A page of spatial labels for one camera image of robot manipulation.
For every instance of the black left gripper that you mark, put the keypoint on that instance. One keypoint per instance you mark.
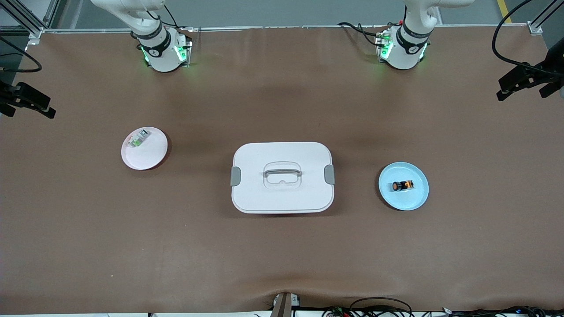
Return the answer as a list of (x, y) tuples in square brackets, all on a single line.
[(547, 70)]

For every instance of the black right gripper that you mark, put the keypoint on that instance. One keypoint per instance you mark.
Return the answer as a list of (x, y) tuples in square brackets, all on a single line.
[(5, 96)]

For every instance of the orange black push-button switch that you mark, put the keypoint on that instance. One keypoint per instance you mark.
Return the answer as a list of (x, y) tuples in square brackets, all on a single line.
[(403, 186)]

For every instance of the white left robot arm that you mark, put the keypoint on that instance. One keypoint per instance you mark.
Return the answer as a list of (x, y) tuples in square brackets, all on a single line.
[(407, 44)]

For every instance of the white lidded box grey latches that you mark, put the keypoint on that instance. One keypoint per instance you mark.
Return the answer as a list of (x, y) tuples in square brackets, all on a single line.
[(282, 198)]

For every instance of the pink round plate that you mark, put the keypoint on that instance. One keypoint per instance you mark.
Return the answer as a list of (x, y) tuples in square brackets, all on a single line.
[(150, 158)]

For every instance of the light blue round plate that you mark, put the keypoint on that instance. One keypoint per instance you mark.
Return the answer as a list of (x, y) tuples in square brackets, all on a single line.
[(407, 200)]

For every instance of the aluminium frame profile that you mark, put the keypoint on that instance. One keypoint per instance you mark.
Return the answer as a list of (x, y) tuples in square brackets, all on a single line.
[(38, 31), (535, 28)]

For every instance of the green white switch block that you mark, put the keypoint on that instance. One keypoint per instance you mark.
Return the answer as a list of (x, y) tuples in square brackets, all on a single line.
[(138, 140)]

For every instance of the metal table edge rail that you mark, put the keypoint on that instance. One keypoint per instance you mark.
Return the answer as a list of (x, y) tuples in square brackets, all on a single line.
[(282, 27)]

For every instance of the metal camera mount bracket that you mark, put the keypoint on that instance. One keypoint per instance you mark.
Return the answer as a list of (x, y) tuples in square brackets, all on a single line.
[(284, 306)]

